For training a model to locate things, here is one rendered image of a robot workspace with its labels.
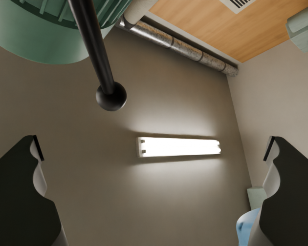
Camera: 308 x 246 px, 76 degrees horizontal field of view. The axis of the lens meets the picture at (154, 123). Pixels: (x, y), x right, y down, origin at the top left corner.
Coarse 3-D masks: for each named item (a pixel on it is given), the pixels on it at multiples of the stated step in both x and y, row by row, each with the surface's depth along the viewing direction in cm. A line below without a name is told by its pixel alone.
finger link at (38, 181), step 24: (24, 144) 10; (0, 168) 8; (24, 168) 8; (0, 192) 7; (24, 192) 7; (0, 216) 6; (24, 216) 6; (48, 216) 6; (0, 240) 6; (24, 240) 6; (48, 240) 6
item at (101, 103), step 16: (80, 0) 11; (80, 16) 12; (96, 16) 13; (80, 32) 13; (96, 32) 13; (96, 48) 14; (96, 64) 16; (112, 80) 19; (96, 96) 22; (112, 96) 21
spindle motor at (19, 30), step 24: (0, 0) 18; (24, 0) 18; (48, 0) 18; (96, 0) 19; (120, 0) 20; (0, 24) 20; (24, 24) 20; (48, 24) 20; (72, 24) 20; (24, 48) 23; (48, 48) 23; (72, 48) 24
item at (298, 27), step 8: (296, 16) 171; (304, 16) 167; (288, 24) 176; (296, 24) 172; (304, 24) 170; (288, 32) 187; (296, 32) 182; (304, 32) 178; (296, 40) 188; (304, 40) 190; (304, 48) 205
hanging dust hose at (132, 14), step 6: (132, 0) 173; (138, 0) 169; (144, 0) 166; (150, 0) 165; (156, 0) 166; (132, 6) 173; (138, 6) 170; (144, 6) 170; (150, 6) 172; (126, 12) 181; (132, 12) 176; (138, 12) 176; (144, 12) 176; (126, 18) 184; (132, 18) 182; (138, 18) 182
